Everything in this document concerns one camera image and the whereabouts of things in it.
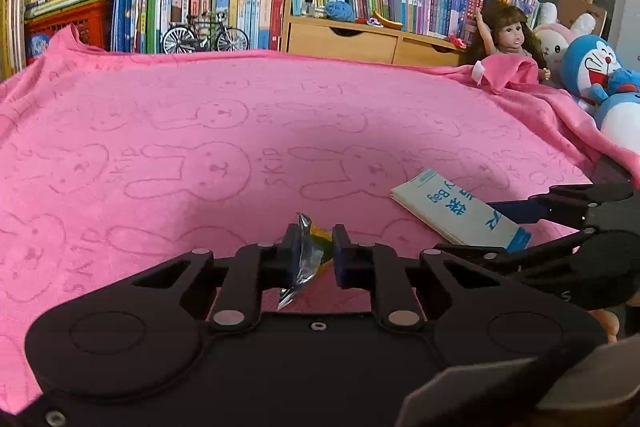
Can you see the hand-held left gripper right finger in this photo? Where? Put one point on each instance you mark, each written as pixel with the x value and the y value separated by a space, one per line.
pixel 341 257

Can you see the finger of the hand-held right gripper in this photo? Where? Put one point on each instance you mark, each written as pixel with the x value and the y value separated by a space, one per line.
pixel 525 211
pixel 520 259

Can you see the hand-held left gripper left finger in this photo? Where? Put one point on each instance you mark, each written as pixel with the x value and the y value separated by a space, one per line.
pixel 293 254

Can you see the green silver candy wrapper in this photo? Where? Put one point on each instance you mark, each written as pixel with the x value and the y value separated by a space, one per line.
pixel 305 259

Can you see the short row of thin books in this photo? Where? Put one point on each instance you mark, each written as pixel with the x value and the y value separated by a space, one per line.
pixel 520 2

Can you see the row of pale upright books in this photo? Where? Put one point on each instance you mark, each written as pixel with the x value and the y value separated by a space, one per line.
pixel 11 32

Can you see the person's right hand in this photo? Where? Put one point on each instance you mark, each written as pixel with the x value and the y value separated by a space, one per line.
pixel 607 326

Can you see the small blue cat plush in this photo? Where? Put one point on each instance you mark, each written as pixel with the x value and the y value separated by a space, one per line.
pixel 622 117

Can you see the pink bunny print towel blanket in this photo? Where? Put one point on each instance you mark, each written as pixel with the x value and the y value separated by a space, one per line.
pixel 200 132

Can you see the large blue cat plush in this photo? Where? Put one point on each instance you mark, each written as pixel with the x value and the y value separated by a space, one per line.
pixel 590 67

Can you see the pink white bunny plush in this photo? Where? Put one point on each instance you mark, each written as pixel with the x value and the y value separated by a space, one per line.
pixel 555 44

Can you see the brown haired doll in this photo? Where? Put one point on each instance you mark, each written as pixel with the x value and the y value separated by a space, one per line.
pixel 507 37

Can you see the red flower hair clip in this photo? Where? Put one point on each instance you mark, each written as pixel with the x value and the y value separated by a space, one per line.
pixel 456 42

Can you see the brown cardboard piece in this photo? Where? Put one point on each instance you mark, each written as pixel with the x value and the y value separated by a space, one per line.
pixel 582 9

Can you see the wooden drawer box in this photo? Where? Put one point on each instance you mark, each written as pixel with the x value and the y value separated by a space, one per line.
pixel 350 42

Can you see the yellow toy banana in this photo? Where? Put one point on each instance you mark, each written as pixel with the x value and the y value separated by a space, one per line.
pixel 387 22

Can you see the model bicycle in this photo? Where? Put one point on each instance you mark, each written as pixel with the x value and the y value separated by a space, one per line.
pixel 205 37

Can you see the blue yarn ball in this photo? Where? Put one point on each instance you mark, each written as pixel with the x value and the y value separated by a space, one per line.
pixel 340 11

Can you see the small dark bottle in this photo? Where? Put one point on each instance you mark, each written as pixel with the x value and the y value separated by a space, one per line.
pixel 310 4

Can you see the red plastic crate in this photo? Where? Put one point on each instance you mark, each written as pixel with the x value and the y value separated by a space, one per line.
pixel 70 27

